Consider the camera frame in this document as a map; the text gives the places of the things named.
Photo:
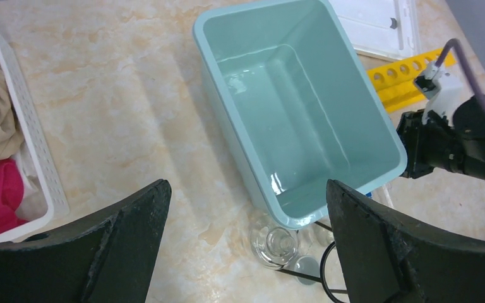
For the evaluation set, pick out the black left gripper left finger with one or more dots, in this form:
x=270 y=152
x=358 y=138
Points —
x=106 y=256

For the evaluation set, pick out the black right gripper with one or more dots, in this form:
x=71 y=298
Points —
x=453 y=143

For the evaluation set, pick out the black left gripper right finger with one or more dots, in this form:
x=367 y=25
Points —
x=388 y=256

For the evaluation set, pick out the yellow test tube rack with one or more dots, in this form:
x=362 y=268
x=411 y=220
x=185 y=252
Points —
x=394 y=82

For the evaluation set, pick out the white perforated plastic basket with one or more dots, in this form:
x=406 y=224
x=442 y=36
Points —
x=49 y=202

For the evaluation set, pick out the clear glass flask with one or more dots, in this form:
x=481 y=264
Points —
x=274 y=246

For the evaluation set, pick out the white plastic tray lid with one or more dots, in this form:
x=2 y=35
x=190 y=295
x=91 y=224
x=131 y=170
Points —
x=382 y=29

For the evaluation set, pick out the teal plastic bin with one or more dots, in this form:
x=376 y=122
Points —
x=295 y=106

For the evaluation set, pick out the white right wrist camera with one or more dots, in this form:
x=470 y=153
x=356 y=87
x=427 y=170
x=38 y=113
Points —
x=442 y=90

